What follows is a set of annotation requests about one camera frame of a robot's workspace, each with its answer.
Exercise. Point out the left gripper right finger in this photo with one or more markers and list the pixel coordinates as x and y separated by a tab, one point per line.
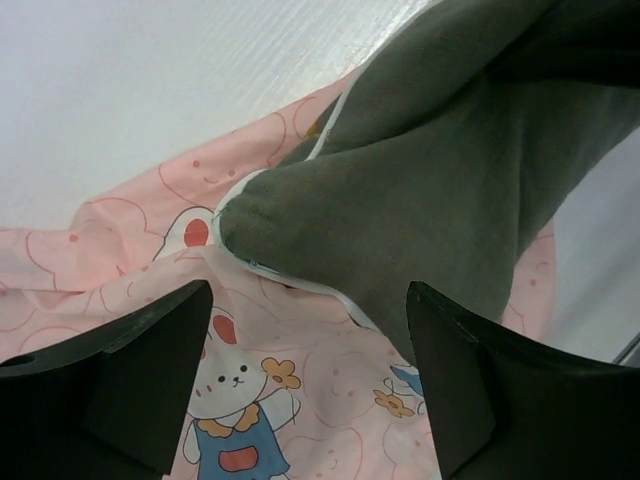
503	406

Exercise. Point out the pink cartoon pillowcase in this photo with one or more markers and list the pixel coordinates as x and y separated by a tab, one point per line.
293	382

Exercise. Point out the grey pillow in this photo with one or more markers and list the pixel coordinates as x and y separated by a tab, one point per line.
445	156

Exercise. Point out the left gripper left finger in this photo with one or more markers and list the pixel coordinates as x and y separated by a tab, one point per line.
109	403

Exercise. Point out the right aluminium frame rail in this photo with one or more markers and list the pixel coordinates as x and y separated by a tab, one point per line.
630	355

